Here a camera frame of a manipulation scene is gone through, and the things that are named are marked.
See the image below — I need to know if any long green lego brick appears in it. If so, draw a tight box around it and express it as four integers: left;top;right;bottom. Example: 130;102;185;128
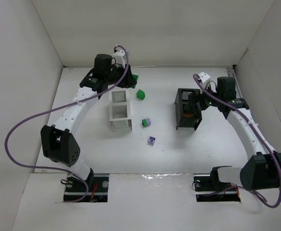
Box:
132;75;139;89

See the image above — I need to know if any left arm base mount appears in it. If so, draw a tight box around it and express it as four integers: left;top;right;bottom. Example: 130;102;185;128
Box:
60;174;109;203

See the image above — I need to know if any white two-cell container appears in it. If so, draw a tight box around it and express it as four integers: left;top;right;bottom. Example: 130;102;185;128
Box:
109;90;132;130

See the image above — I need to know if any purple lego square brick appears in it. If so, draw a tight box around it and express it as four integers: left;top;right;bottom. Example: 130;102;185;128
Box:
147;136;156;146

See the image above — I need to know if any green lego cube top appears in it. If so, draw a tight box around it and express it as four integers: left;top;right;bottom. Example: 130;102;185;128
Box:
136;90;146;100

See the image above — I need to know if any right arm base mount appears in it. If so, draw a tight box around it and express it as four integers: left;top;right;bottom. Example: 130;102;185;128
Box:
192;174;241;202

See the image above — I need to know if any white foam front board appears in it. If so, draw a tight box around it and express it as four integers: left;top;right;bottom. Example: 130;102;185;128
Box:
13;173;281;231

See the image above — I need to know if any aluminium rail right side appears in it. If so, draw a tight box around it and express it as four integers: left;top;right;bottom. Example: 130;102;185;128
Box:
226;64;268;172

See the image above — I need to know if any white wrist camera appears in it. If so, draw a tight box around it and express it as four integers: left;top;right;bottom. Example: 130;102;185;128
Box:
112;45;130;68
198;72;211;89

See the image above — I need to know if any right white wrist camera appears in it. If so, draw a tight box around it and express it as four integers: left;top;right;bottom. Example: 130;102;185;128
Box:
198;72;211;89

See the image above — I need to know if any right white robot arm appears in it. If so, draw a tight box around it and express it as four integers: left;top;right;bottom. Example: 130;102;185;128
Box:
184;72;281;191

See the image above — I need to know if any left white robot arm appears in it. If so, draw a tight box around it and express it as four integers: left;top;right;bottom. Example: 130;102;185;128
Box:
40;50;137;186

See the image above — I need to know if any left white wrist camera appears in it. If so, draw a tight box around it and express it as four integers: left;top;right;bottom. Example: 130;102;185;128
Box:
112;45;130;68

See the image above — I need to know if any black two-cell container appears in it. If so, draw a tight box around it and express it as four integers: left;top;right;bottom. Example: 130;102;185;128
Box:
174;88;202;130

